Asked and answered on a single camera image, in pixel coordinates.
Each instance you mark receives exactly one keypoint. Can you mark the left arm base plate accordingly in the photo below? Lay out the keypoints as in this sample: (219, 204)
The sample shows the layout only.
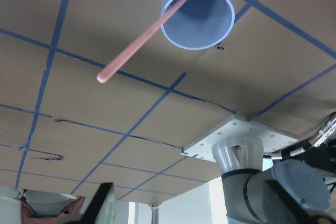
(237, 126)

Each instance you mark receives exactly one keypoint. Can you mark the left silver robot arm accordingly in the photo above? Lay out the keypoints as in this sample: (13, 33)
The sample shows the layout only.
(290, 191)

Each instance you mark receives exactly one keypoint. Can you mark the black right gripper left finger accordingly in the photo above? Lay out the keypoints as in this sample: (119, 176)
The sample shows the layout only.
(101, 210)

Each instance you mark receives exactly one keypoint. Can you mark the blue plastic cup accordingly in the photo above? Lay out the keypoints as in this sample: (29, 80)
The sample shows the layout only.
(198, 24)

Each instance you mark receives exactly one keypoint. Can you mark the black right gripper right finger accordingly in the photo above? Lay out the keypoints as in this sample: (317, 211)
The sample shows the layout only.
(280, 207)

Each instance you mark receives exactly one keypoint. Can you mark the pink chopstick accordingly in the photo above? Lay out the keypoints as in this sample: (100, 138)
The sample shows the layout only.
(110, 69)

